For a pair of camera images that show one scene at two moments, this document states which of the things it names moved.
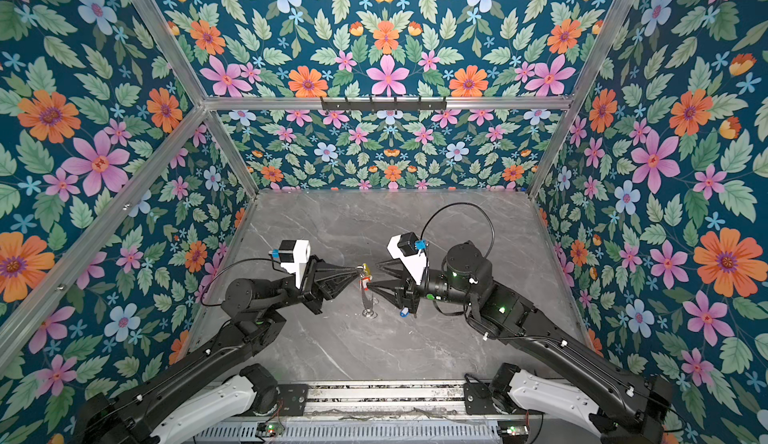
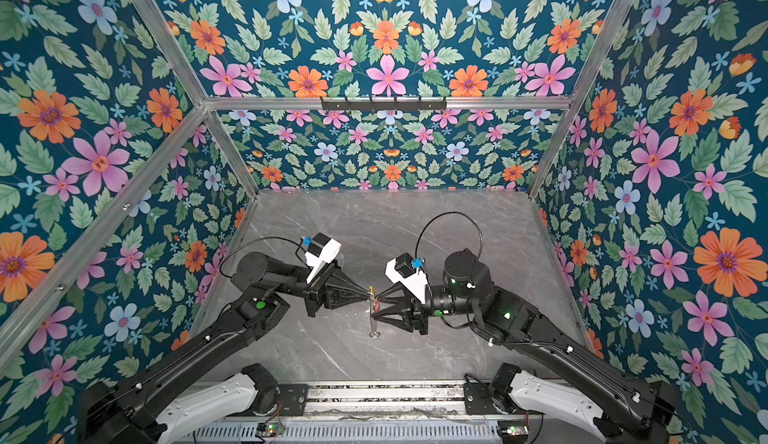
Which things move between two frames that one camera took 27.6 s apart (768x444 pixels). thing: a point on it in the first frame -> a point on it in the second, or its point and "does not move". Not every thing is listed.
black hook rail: x=384 y=106 does not move
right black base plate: x=478 y=399 does not move
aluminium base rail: x=389 y=401 does not move
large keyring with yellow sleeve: x=365 y=273 -> x=373 y=332
